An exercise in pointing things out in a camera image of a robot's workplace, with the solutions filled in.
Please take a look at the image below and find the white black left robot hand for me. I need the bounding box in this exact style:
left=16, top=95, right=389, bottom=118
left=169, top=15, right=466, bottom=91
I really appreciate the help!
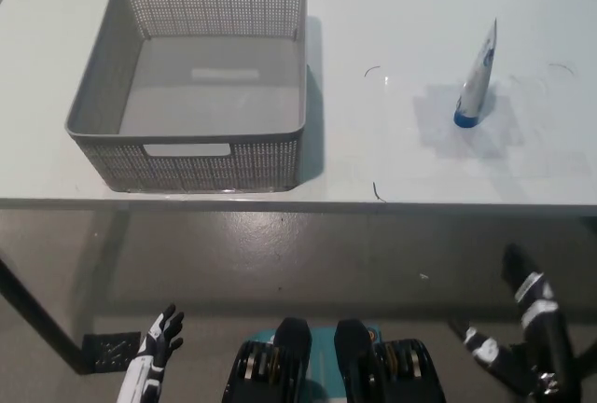
left=115, top=302, right=186, bottom=403

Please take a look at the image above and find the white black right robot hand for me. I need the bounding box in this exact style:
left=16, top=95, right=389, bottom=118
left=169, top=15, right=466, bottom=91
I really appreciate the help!
left=449, top=243, right=576, bottom=396

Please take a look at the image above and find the white blue shampoo tube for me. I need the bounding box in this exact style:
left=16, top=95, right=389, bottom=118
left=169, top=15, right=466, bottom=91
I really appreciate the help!
left=452, top=16, right=500, bottom=129

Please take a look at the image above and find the black floor mounting plate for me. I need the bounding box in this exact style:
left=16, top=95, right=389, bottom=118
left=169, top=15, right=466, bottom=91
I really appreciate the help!
left=82, top=331, right=142, bottom=372

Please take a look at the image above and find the black table leg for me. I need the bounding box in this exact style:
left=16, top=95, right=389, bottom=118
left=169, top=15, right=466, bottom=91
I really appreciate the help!
left=572, top=326, right=597, bottom=379
left=0, top=256, right=90, bottom=375

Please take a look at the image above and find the grey perforated plastic basket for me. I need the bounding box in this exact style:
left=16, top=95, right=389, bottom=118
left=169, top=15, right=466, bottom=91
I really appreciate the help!
left=64, top=0, right=310, bottom=195

